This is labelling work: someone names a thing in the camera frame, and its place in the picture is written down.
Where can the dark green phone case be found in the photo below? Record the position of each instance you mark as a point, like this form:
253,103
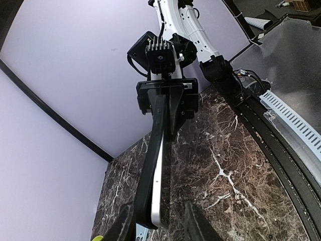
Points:
143,196

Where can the phone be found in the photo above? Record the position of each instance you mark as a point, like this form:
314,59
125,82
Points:
160,202

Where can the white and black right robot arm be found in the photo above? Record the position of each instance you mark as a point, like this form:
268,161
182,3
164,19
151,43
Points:
179,25

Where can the white slotted cable duct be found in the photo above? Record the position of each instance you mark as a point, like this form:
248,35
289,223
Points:
296,123

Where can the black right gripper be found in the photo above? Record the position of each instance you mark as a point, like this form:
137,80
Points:
182,101

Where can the light blue phone case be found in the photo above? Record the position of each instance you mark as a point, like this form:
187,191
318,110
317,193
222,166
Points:
141,233

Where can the black right corner post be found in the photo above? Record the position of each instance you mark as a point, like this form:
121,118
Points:
54,115

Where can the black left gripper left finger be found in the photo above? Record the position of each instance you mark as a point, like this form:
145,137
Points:
124,227

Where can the lime green plastic bowl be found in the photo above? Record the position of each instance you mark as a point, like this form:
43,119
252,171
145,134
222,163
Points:
98,238

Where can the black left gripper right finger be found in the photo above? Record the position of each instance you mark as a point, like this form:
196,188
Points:
197,227

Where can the black front table rail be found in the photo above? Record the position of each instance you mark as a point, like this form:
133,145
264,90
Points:
295,164

